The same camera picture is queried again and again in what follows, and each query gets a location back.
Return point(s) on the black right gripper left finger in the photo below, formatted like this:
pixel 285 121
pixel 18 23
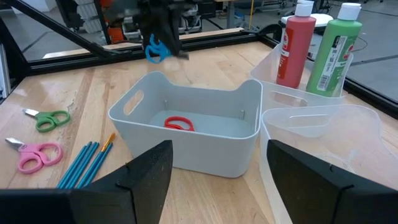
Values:
pixel 93 205

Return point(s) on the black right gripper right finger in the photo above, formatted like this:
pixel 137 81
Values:
pixel 326 202

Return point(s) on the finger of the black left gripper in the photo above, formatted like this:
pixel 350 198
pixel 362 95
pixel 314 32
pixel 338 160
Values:
pixel 174 34
pixel 152 26

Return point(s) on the blue scissors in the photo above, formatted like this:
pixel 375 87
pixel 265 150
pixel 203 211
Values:
pixel 155 54

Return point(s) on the red scissors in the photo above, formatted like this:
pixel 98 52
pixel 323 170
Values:
pixel 179 118

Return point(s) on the pink scissors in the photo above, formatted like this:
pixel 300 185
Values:
pixel 26 149

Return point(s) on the green scissors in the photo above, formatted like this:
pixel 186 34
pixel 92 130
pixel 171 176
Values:
pixel 42 117

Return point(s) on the red paint bottle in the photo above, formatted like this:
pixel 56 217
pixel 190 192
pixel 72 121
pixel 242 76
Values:
pixel 295 56

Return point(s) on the green paint bottle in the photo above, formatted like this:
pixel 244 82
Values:
pixel 329 62

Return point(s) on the shallow clear plastic bin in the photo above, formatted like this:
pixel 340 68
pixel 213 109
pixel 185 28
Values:
pixel 357 130

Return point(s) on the tall clear plastic bin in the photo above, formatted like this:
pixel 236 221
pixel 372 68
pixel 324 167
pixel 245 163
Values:
pixel 264 77

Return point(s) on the grey plastic bin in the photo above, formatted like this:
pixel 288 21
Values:
pixel 202 155

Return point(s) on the black aluminium table frame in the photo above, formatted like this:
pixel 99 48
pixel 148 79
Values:
pixel 62 63

